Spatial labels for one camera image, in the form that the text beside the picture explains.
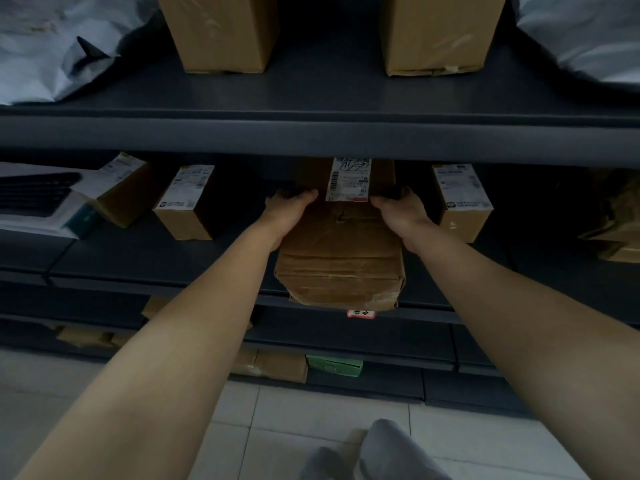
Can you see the person's right hand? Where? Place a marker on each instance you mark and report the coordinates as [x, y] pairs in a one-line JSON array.
[[406, 214]]

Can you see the person's right forearm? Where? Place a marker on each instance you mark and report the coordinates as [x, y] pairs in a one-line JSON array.
[[530, 334]]

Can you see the white plastic mailer bag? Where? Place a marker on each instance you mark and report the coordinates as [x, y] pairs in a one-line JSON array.
[[585, 34], [55, 44]]

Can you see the red white shelf label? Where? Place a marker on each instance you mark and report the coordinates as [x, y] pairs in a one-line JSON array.
[[361, 314]]

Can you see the person's right thumb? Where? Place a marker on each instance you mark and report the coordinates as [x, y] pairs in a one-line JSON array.
[[385, 201]]

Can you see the person's left forearm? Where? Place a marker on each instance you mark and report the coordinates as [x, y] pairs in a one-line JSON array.
[[165, 354]]

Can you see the crumpled brown paper parcel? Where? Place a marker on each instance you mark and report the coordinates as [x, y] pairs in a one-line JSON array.
[[612, 219]]

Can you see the person's grey trouser legs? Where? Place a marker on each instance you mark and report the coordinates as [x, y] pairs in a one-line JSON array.
[[370, 454]]

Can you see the flat cardboard box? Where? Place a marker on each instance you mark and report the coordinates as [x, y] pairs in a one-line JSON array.
[[85, 336], [155, 305], [272, 365]]

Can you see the tall cardboard box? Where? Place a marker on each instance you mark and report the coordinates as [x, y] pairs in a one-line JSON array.
[[440, 32], [220, 29]]

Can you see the white keyboard box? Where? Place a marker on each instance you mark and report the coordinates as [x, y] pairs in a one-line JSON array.
[[40, 199]]

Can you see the large worn cardboard box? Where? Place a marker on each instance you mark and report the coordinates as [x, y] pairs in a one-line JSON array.
[[340, 249]]

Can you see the person's left thumb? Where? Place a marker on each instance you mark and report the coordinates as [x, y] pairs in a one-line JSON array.
[[301, 195]]

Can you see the small labelled cardboard box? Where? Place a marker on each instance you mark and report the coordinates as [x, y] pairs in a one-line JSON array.
[[187, 202], [125, 187], [462, 199]]

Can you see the person's left hand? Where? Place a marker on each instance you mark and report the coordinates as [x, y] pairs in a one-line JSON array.
[[286, 216]]

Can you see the dark grey metal shelf rack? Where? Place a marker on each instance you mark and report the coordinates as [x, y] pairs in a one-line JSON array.
[[320, 134]]

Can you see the green box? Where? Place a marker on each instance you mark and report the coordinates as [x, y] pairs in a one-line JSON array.
[[334, 365]]

